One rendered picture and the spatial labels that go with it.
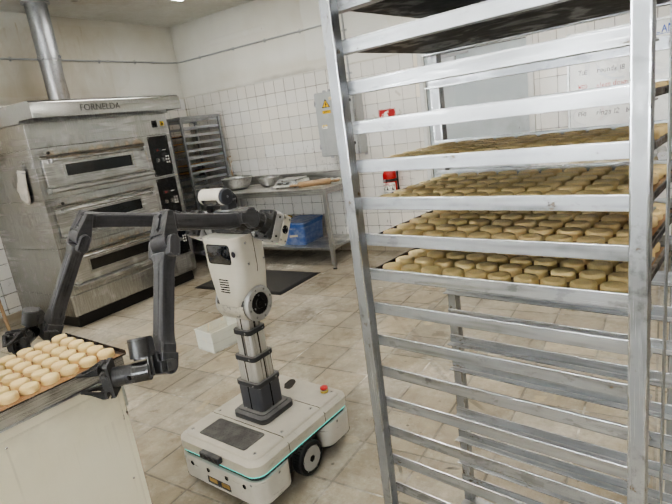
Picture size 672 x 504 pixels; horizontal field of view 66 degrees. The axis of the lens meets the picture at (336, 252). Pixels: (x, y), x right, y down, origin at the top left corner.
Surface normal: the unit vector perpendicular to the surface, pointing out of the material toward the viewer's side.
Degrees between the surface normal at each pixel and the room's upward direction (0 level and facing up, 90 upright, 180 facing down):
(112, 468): 90
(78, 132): 90
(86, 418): 90
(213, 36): 90
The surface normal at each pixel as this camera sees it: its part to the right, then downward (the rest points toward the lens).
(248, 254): 0.79, 0.04
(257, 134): -0.52, 0.28
